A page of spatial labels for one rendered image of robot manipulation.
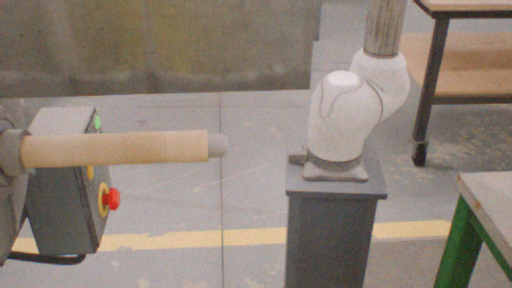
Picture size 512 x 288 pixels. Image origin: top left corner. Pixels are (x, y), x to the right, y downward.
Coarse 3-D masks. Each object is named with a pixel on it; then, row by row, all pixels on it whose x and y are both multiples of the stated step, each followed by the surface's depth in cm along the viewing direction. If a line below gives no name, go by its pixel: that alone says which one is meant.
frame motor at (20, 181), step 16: (0, 112) 48; (16, 112) 55; (0, 128) 48; (16, 128) 52; (0, 176) 48; (16, 176) 51; (32, 176) 59; (0, 192) 47; (16, 192) 54; (0, 208) 50; (16, 208) 53; (0, 224) 50; (16, 224) 53; (0, 240) 50; (0, 256) 52
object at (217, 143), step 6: (210, 138) 49; (216, 138) 49; (222, 138) 49; (210, 144) 49; (216, 144) 49; (222, 144) 49; (210, 150) 49; (216, 150) 49; (222, 150) 49; (210, 156) 50; (216, 156) 50; (222, 156) 50
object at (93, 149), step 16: (32, 144) 48; (48, 144) 48; (64, 144) 48; (80, 144) 48; (96, 144) 48; (112, 144) 48; (128, 144) 48; (144, 144) 48; (160, 144) 48; (176, 144) 48; (192, 144) 48; (32, 160) 48; (48, 160) 48; (64, 160) 48; (80, 160) 48; (96, 160) 48; (112, 160) 48; (128, 160) 49; (144, 160) 49; (160, 160) 49; (176, 160) 49; (192, 160) 49
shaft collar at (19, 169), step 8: (0, 136) 47; (8, 136) 47; (16, 136) 47; (24, 136) 48; (0, 144) 47; (8, 144) 47; (16, 144) 47; (0, 152) 47; (8, 152) 47; (16, 152) 47; (0, 160) 47; (8, 160) 47; (16, 160) 47; (8, 168) 47; (16, 168) 47; (24, 168) 48; (32, 168) 50
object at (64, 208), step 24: (48, 120) 81; (72, 120) 81; (48, 168) 73; (72, 168) 73; (96, 168) 83; (48, 192) 75; (72, 192) 75; (96, 192) 82; (48, 216) 77; (72, 216) 78; (96, 216) 82; (48, 240) 80; (72, 240) 80; (96, 240) 82; (72, 264) 87
